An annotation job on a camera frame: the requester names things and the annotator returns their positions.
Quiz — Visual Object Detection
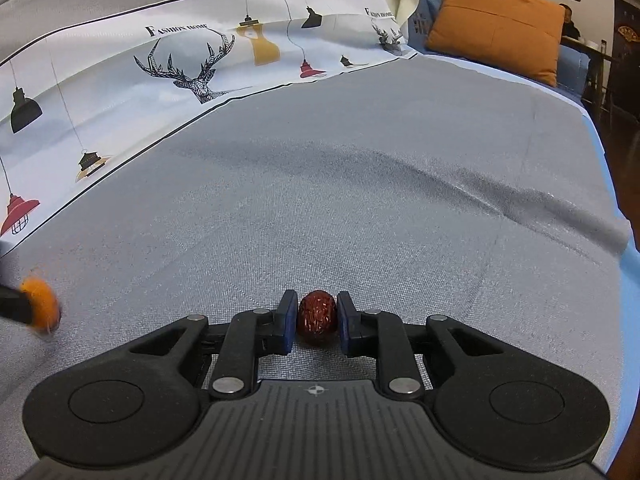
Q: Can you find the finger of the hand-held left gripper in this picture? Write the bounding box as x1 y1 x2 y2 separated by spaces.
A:
0 284 34 325

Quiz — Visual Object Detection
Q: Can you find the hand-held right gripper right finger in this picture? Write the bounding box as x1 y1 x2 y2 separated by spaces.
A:
336 290 497 394

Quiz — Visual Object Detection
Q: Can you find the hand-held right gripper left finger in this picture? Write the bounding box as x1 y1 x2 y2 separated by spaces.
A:
131 289 299 392

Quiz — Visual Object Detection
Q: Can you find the red date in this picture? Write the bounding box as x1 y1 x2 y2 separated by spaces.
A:
297 290 337 347

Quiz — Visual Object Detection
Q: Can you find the small orange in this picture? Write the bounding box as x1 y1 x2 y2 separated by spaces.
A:
20 275 62 335

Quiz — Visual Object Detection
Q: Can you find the grey cloth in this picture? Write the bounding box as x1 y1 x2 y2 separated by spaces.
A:
0 52 632 480

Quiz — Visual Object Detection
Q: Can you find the deer print white cloth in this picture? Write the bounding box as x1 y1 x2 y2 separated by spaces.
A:
0 0 420 252

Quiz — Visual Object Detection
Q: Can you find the orange cushion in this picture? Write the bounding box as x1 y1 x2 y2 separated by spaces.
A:
424 0 566 88

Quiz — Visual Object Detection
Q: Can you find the blue sofa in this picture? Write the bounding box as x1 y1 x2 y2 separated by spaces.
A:
400 0 640 480

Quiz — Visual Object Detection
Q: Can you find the dark wooden table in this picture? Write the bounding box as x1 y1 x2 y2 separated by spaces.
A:
560 35 618 128

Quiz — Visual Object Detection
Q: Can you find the dark wooden cabinet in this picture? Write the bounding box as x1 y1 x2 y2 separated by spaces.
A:
612 0 640 128

